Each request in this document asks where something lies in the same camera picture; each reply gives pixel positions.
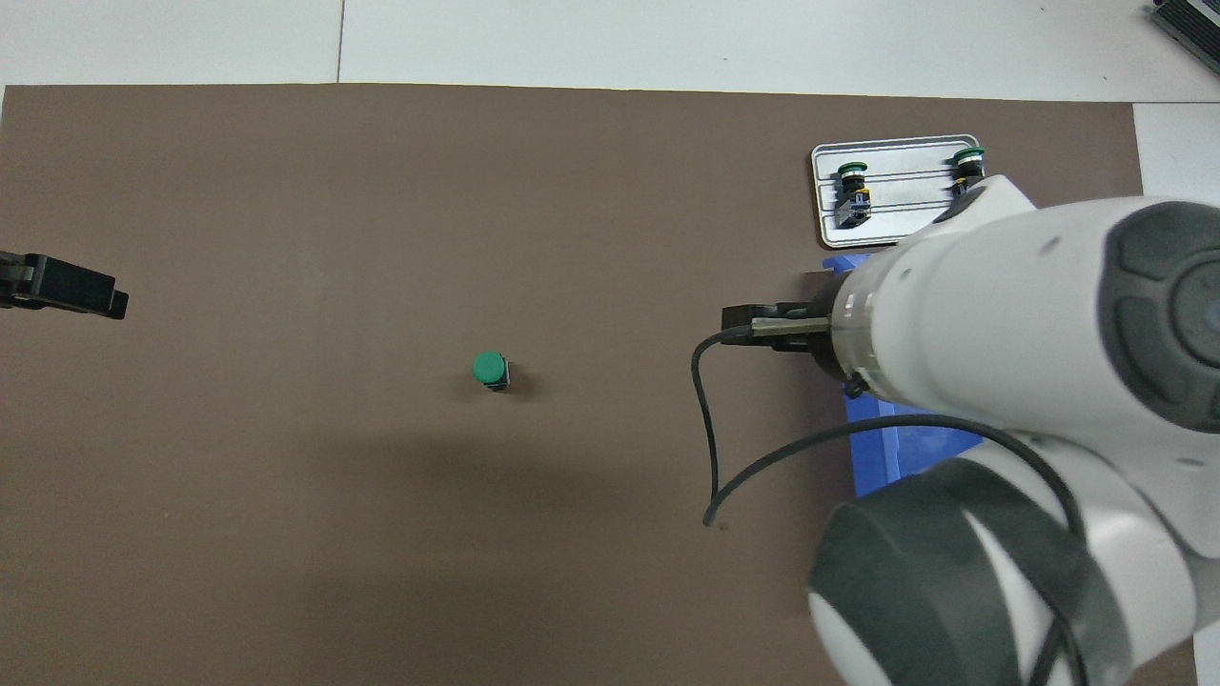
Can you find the grey metal tray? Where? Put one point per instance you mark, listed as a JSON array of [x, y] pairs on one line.
[[905, 221]]

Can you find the brown table mat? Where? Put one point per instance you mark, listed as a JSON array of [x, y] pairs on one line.
[[286, 191]]

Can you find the blue plastic storage bin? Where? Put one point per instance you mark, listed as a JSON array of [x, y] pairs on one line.
[[896, 457]]

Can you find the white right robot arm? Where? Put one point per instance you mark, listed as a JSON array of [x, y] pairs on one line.
[[1001, 314]]

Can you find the green button with grey block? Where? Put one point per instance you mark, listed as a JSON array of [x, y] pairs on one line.
[[969, 164]]

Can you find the green push button switch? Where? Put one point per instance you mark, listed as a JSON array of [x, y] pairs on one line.
[[489, 367]]

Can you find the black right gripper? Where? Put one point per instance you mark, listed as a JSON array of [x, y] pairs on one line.
[[825, 354]]

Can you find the grey ribbed device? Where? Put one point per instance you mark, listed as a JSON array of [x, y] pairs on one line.
[[1196, 24]]

